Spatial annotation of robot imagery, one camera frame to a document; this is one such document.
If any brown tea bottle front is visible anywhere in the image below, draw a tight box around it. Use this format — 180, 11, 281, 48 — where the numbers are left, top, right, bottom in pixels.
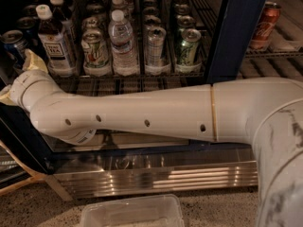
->
36, 5, 76, 75

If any clear plastic bin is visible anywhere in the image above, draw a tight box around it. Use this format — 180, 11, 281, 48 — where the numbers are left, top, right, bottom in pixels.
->
80, 194, 185, 227

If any blue pepsi can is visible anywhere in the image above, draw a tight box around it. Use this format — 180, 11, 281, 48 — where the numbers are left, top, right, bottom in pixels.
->
0, 30, 29, 68
16, 16, 39, 44

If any clear water bottle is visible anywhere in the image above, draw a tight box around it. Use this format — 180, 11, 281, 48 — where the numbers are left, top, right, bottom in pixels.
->
108, 9, 137, 69
110, 0, 131, 21

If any brown tea bottle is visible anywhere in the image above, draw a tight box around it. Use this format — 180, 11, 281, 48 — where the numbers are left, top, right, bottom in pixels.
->
50, 0, 77, 44
36, 5, 76, 75

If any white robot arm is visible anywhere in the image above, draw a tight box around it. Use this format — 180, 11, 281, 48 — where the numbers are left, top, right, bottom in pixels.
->
1, 50, 303, 227

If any white green soda can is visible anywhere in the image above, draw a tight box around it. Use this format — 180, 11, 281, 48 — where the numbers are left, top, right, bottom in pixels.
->
81, 29, 109, 68

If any blue fridge door frame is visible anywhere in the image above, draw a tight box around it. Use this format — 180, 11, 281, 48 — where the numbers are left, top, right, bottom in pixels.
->
204, 0, 266, 84

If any slim silver energy can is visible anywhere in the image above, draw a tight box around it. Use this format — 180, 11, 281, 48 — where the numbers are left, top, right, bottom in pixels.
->
146, 26, 167, 66

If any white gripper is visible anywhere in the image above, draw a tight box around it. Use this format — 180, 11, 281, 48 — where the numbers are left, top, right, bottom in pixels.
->
0, 49, 59, 112

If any top wire fridge shelf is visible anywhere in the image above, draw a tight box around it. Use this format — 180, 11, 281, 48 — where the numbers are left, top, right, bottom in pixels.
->
46, 0, 303, 80

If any wire fridge shelf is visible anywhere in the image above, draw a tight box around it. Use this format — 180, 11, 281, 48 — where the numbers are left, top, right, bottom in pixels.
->
56, 76, 203, 96
46, 0, 303, 80

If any clear water bottle front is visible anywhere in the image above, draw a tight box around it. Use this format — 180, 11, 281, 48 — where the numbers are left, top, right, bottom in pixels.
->
108, 9, 137, 69

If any red coca cola can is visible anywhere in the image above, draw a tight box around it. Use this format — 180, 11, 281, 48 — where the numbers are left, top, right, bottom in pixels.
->
249, 1, 281, 50

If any lower wire fridge shelf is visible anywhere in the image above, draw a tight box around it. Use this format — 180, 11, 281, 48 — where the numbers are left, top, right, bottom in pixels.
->
56, 76, 203, 96

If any steel fridge bottom grille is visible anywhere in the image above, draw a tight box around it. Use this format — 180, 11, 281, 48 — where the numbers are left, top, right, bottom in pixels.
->
45, 146, 258, 201

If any green soda can front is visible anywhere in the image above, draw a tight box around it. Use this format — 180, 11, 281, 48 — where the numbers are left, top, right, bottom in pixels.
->
176, 28, 201, 66

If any blue pepsi can front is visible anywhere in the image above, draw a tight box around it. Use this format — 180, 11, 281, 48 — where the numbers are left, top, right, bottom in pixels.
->
0, 30, 29, 68

